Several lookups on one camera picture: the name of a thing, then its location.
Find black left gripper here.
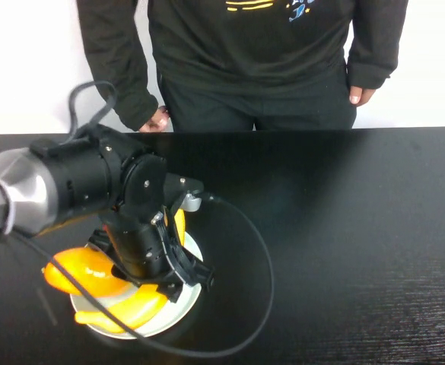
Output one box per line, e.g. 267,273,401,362
99,207,215,304

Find yellow plastic banana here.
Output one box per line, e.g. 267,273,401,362
73,208,188,332

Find person's left sleeved forearm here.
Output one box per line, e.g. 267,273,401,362
345,0,410,90

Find person's right sleeved forearm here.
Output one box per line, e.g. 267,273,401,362
76,0,160,133

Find person's black trousers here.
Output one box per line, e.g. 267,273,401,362
156,69,358,132

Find person's black printed sweater torso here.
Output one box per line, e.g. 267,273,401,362
147,0,355,96

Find person's right hand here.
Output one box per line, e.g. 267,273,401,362
138,106,170,133

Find person's left hand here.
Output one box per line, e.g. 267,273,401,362
348,85,377,107

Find round grey plate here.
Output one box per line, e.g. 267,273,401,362
68,231,204,341

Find yellow orange plastic mango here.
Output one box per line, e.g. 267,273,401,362
41,246,132,299

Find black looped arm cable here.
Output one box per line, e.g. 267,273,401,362
67,80,118,144

